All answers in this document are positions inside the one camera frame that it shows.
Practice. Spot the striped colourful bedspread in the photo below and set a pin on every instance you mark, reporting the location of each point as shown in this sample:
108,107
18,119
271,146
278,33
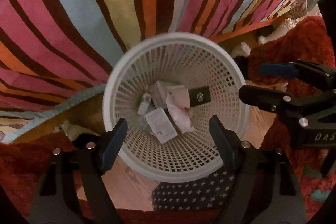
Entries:
57,53

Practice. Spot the green white medicine box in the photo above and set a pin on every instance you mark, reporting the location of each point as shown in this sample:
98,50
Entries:
144,104

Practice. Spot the black logo box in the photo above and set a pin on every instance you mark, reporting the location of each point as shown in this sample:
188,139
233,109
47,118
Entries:
199,96

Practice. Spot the star patterned dark slipper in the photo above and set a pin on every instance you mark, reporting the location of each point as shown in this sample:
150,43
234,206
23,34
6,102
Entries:
210,192

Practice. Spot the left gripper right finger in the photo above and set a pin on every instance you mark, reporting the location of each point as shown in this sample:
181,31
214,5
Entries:
265,189

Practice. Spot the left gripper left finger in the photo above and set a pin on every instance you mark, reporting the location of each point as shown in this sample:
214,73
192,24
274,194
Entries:
72,189

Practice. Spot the white mesh waste basket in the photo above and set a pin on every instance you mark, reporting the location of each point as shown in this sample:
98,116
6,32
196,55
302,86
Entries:
167,88

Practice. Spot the white lilac carton box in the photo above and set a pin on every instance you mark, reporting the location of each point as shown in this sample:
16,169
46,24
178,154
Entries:
160,125

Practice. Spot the pink cardboard box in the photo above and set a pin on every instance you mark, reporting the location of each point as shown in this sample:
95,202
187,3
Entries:
181,97

